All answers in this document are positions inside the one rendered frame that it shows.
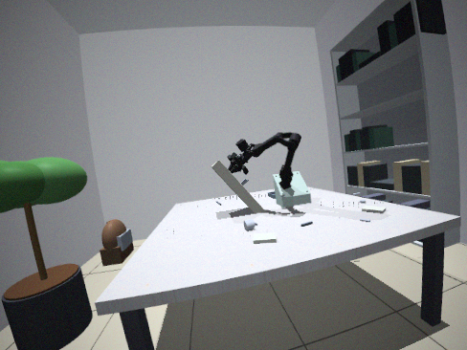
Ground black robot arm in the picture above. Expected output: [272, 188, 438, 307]
[231, 132, 301, 189]

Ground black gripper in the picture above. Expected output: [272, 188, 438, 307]
[227, 153, 249, 174]

